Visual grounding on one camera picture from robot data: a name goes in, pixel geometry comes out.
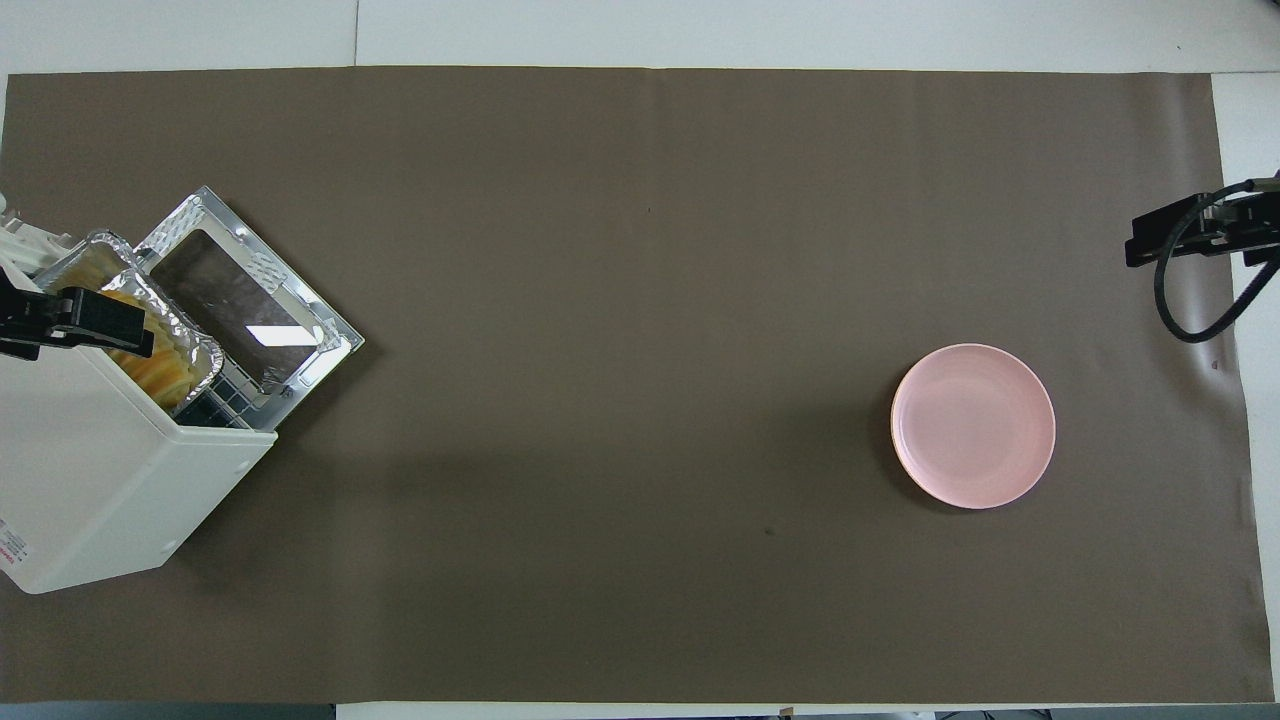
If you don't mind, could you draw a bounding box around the glass oven door metal frame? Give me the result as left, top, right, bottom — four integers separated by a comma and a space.
135, 185, 366, 401

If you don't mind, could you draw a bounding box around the yellow sliced bread loaf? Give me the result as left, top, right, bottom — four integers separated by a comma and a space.
105, 285, 206, 406

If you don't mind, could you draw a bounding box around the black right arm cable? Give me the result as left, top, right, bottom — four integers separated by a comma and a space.
1155, 180, 1280, 344

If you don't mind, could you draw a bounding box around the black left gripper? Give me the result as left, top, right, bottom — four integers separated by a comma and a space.
0, 270, 157, 363

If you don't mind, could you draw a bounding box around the brown table mat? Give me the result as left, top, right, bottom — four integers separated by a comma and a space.
0, 65, 1273, 706

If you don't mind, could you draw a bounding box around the cream toaster oven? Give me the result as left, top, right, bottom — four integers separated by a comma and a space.
0, 195, 279, 596

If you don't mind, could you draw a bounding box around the aluminium foil tray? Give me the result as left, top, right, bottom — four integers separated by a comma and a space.
100, 266, 227, 417

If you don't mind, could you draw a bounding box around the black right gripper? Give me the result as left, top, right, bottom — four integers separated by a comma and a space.
1125, 190, 1280, 269

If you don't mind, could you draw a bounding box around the pink round plate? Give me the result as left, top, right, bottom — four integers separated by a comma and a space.
890, 343, 1057, 511

